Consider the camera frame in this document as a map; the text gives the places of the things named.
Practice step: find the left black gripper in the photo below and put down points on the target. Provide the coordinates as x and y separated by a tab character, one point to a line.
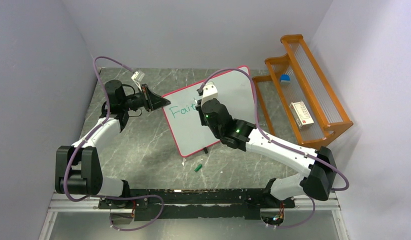
151	101

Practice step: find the green marker cap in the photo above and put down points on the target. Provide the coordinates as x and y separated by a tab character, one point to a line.
198	167

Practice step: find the pink-framed whiteboard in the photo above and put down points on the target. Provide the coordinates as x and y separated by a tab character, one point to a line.
234	91

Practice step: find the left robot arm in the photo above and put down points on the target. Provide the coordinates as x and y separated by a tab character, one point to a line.
78	169

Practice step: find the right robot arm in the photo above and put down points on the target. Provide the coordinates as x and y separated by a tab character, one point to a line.
315	167

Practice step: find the blue eraser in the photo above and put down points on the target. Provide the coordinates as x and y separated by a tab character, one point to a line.
284	79

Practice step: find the orange wooden tiered rack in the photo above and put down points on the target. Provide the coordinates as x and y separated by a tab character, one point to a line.
310	85

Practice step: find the white red box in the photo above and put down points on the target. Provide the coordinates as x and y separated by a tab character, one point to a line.
301	114

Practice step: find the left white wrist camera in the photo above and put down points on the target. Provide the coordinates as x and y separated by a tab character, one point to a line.
137	77

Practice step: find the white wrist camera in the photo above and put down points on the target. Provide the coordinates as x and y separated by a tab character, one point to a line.
209	92
137	77

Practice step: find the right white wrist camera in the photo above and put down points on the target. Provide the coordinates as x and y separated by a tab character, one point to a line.
209	92

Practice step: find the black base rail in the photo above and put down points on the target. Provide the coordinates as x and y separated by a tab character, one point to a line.
244	203

